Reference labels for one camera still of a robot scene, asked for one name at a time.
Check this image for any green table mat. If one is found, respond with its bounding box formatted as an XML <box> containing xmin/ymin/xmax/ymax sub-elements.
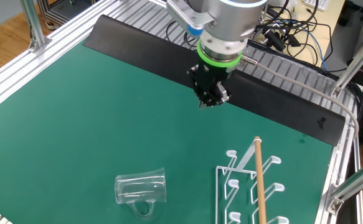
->
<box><xmin>0</xmin><ymin>40</ymin><xmax>334</xmax><ymax>224</ymax></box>

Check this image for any black rubber mat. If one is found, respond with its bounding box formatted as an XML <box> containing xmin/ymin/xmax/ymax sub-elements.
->
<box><xmin>82</xmin><ymin>14</ymin><xmax>346</xmax><ymax>147</ymax></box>

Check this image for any blue cable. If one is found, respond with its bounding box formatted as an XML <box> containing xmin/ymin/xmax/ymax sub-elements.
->
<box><xmin>263</xmin><ymin>14</ymin><xmax>328</xmax><ymax>71</ymax></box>

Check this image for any beige desk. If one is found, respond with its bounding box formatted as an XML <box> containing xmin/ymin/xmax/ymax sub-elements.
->
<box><xmin>262</xmin><ymin>0</ymin><xmax>347</xmax><ymax>68</ymax></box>

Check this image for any silver wrist camera blue cap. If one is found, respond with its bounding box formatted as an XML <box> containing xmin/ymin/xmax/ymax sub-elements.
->
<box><xmin>166</xmin><ymin>0</ymin><xmax>215</xmax><ymax>37</ymax></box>

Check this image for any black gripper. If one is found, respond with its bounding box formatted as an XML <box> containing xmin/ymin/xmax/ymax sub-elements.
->
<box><xmin>186</xmin><ymin>61</ymin><xmax>232</xmax><ymax>110</ymax></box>

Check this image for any black white striped cabinet frame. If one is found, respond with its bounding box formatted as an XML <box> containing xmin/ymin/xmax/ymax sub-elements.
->
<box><xmin>37</xmin><ymin>0</ymin><xmax>95</xmax><ymax>30</ymax></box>

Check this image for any clear glass cup with handle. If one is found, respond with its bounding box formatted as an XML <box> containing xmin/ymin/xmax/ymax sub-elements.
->
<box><xmin>115</xmin><ymin>167</ymin><xmax>167</xmax><ymax>220</ymax></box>

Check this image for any white keyboard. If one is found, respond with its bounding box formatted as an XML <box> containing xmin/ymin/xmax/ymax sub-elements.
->
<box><xmin>304</xmin><ymin>0</ymin><xmax>331</xmax><ymax>12</ymax></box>

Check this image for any green ringed wrist flange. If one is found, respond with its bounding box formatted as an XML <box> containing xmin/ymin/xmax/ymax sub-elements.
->
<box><xmin>196</xmin><ymin>40</ymin><xmax>243</xmax><ymax>69</ymax></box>

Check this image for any grey cable with metal plug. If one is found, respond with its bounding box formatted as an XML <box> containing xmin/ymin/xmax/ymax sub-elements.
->
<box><xmin>241</xmin><ymin>54</ymin><xmax>360</xmax><ymax>142</ymax></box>

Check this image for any aluminium frame post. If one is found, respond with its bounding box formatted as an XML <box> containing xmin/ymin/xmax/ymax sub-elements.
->
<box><xmin>330</xmin><ymin>23</ymin><xmax>363</xmax><ymax>100</ymax></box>
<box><xmin>326</xmin><ymin>154</ymin><xmax>363</xmax><ymax>216</ymax></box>
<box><xmin>19</xmin><ymin>0</ymin><xmax>53</xmax><ymax>53</ymax></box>

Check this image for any white wire cup rack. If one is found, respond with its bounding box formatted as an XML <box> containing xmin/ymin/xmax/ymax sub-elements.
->
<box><xmin>215</xmin><ymin>136</ymin><xmax>291</xmax><ymax>224</ymax></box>

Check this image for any black power adapter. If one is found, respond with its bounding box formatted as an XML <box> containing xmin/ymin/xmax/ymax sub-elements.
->
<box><xmin>263</xmin><ymin>29</ymin><xmax>286</xmax><ymax>52</ymax></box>

